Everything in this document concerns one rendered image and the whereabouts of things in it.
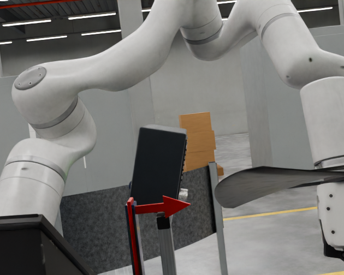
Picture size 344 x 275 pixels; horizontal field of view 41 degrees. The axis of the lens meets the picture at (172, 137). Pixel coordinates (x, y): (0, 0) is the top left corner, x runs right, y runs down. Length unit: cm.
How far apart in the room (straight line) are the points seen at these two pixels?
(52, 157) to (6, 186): 10
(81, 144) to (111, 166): 555
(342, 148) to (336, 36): 634
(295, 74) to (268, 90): 582
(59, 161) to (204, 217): 183
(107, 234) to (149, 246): 24
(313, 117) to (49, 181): 47
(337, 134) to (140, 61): 46
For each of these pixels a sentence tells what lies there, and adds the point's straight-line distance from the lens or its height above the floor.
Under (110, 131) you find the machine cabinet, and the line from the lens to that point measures 650.
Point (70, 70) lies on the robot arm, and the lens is 97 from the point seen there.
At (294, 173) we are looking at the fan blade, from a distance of 38.
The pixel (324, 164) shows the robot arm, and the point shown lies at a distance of 74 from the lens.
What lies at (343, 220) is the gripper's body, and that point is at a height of 109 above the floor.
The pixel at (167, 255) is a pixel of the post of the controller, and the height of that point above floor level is 96.
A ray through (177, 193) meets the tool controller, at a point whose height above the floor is 109.
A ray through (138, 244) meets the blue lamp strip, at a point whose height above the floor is 115.
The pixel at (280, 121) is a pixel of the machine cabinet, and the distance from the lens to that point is 671.
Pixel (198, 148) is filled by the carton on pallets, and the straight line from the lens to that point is 861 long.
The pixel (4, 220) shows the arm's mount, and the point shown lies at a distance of 66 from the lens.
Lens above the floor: 128
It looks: 3 degrees down
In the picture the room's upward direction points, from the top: 7 degrees counter-clockwise
